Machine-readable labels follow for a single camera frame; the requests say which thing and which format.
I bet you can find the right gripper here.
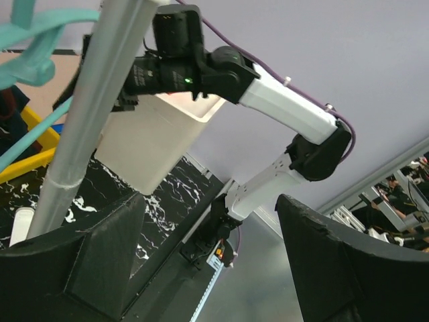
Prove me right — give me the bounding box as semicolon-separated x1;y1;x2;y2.
52;33;141;113

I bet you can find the white storage box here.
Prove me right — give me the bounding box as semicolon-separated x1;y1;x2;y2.
95;93;225;195

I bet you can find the blue board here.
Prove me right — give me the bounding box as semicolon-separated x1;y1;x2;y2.
52;123;64;134

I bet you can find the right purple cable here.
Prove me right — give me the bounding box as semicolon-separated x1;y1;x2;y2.
175;0;357;165

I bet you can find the metal clothes rack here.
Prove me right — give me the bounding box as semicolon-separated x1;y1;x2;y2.
9;1;165;245

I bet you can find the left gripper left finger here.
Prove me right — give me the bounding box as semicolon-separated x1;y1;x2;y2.
1;193;145;321

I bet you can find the pink board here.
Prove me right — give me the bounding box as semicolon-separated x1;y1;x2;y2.
16;54;80;119

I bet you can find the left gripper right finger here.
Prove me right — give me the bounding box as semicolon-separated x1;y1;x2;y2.
275;195;428;321

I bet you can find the yellow plastic tray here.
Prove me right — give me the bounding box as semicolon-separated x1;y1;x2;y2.
1;127;60;184

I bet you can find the navy tank top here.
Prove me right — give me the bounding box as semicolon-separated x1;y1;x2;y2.
1;85;29;155

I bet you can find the teal plastic hanger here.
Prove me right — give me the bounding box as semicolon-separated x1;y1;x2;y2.
0;0;100;172

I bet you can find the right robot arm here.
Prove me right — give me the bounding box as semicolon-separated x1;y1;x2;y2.
117;1;355;243

